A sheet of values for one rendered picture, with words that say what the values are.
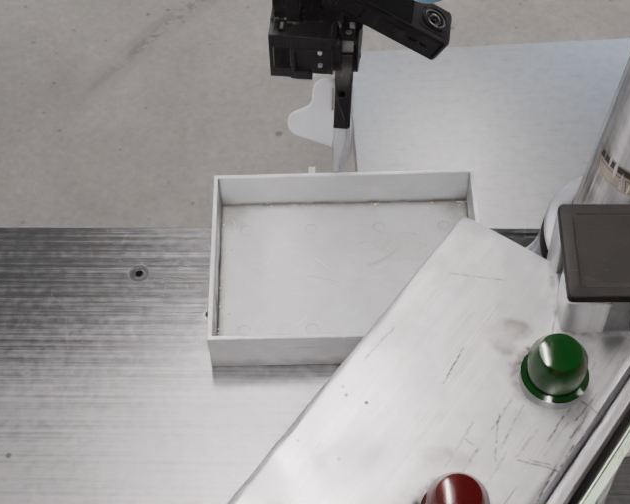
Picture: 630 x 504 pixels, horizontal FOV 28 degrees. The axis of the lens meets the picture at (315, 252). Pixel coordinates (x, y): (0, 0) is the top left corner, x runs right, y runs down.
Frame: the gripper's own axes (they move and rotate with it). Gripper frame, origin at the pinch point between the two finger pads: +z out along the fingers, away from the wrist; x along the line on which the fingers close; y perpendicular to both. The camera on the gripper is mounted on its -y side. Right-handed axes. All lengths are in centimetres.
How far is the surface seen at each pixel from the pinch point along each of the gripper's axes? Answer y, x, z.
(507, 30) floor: -24, -112, 94
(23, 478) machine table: 27.4, 35.7, 13.4
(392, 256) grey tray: -5.1, 7.8, 12.6
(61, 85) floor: 67, -89, 95
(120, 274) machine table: 22.8, 12.2, 13.1
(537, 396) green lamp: -12, 60, -51
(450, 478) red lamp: -9, 64, -53
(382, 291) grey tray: -4.4, 12.2, 12.7
